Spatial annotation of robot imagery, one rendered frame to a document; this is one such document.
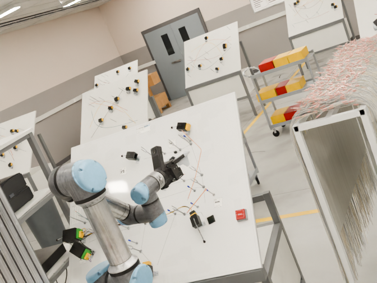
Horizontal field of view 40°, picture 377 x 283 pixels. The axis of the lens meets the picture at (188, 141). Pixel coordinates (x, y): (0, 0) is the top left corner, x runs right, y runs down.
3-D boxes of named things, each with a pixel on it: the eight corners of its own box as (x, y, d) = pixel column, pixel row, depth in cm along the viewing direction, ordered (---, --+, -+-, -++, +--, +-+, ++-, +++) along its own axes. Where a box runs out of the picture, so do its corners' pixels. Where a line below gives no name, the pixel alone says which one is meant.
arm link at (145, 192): (134, 208, 203) (125, 189, 201) (149, 195, 212) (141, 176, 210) (148, 206, 198) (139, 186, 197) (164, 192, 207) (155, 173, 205)
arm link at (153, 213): (151, 220, 215) (141, 197, 213) (173, 218, 208) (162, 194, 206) (141, 231, 209) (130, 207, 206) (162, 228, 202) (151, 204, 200)
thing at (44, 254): (39, 282, 297) (34, 272, 296) (-7, 292, 310) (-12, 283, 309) (67, 251, 327) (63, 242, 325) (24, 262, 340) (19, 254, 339)
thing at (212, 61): (257, 115, 938) (223, 28, 902) (201, 131, 998) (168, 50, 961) (267, 103, 999) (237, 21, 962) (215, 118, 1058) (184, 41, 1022)
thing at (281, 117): (335, 112, 766) (311, 42, 742) (330, 123, 723) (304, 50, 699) (272, 128, 813) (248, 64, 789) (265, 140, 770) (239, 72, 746)
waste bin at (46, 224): (77, 232, 709) (58, 192, 695) (53, 251, 675) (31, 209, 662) (58, 234, 738) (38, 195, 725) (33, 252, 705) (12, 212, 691)
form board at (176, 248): (70, 307, 299) (68, 306, 297) (72, 149, 346) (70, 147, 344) (262, 268, 255) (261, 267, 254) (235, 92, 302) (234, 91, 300)
